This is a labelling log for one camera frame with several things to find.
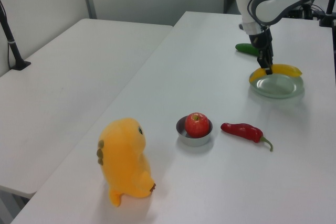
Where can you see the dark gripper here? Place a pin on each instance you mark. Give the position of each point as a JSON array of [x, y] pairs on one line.
[[260, 40]]

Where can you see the yellow toy banana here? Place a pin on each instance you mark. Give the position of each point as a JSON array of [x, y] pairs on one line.
[[286, 69]]

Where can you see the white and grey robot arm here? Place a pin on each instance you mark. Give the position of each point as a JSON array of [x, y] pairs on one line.
[[273, 1]]

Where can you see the pale green plastic plate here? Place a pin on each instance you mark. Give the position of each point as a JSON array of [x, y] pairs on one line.
[[275, 87]]

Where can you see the green toy cucumber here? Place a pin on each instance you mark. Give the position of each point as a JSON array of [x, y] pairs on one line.
[[244, 48]]

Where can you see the red toy chili pepper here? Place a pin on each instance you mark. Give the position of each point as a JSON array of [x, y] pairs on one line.
[[242, 130]]

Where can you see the black clamp stand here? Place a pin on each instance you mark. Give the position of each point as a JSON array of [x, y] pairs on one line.
[[328, 16]]

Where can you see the red toy apple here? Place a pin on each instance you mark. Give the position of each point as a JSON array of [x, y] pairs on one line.
[[197, 125]]

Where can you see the small round metal bowl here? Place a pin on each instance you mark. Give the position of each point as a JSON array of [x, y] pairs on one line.
[[194, 141]]

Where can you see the orange plush dinosaur toy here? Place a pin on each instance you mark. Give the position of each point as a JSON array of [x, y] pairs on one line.
[[124, 155]]

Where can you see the black camera stand pole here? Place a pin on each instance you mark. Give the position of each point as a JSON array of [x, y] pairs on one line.
[[11, 43]]

